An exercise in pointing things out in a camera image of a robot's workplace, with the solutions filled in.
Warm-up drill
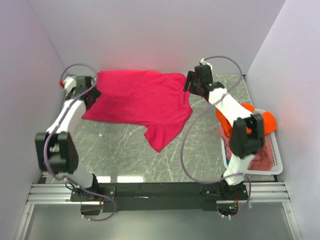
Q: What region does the aluminium frame rail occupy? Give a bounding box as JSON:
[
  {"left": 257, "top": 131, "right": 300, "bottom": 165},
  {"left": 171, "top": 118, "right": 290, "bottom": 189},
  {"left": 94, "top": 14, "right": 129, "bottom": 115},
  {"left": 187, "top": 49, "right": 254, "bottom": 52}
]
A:
[{"left": 15, "top": 181, "right": 303, "bottom": 240}]

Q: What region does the magenta t shirt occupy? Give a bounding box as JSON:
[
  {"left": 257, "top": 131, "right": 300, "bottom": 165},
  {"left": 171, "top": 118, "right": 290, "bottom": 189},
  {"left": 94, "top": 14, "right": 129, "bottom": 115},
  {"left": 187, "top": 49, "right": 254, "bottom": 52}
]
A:
[{"left": 83, "top": 70, "right": 193, "bottom": 152}]

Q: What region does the black base beam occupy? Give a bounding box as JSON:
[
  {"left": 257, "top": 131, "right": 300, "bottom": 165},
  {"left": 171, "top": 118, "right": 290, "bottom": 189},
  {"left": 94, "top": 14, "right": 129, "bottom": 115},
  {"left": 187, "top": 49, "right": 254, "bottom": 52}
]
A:
[{"left": 70, "top": 181, "right": 248, "bottom": 213}]

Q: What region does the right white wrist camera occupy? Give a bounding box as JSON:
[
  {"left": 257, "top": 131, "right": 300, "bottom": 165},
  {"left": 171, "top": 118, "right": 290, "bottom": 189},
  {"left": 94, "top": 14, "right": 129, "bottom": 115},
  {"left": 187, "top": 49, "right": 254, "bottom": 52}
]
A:
[{"left": 199, "top": 58, "right": 213, "bottom": 70}]

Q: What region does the blue t shirt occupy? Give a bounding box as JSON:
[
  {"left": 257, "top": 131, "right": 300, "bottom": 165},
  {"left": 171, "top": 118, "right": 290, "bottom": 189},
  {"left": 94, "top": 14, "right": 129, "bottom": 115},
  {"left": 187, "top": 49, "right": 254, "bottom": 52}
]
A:
[{"left": 225, "top": 147, "right": 232, "bottom": 165}]

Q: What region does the white plastic laundry basket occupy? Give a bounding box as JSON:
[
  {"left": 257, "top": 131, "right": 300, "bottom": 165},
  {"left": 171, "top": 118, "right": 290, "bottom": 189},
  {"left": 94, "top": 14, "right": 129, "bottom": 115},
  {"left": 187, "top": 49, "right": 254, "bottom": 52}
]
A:
[{"left": 215, "top": 103, "right": 283, "bottom": 177}]

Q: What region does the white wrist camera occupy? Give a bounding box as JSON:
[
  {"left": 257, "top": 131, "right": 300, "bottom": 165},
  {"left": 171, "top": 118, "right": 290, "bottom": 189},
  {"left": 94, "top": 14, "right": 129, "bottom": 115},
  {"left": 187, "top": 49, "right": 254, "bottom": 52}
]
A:
[
  {"left": 199, "top": 58, "right": 213, "bottom": 70},
  {"left": 59, "top": 75, "right": 77, "bottom": 93}
]

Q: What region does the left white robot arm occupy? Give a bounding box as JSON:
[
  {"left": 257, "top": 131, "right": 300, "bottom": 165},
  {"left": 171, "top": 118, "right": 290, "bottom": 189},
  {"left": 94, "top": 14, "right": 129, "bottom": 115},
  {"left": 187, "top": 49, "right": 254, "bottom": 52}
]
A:
[{"left": 35, "top": 76, "right": 101, "bottom": 201}]

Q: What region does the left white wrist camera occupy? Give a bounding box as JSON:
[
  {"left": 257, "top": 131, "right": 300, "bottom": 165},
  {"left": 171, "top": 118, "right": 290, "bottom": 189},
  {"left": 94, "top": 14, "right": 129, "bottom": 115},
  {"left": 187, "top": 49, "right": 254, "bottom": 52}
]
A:
[{"left": 59, "top": 75, "right": 77, "bottom": 93}]

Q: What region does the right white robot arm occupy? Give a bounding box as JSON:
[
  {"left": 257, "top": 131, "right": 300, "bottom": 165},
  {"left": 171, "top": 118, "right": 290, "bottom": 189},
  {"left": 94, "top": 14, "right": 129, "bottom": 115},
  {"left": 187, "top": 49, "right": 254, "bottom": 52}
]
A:
[{"left": 183, "top": 64, "right": 265, "bottom": 200}]

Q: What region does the salmon pink t shirt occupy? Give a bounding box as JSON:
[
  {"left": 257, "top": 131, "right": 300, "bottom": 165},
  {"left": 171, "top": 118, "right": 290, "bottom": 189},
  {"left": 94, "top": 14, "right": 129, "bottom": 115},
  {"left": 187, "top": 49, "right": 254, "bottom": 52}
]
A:
[{"left": 218, "top": 125, "right": 273, "bottom": 171}]

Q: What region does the orange t shirt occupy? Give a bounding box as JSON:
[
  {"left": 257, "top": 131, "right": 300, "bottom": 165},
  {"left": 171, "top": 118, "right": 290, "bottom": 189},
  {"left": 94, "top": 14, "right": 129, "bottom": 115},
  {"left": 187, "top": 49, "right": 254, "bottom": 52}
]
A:
[{"left": 215, "top": 102, "right": 278, "bottom": 138}]

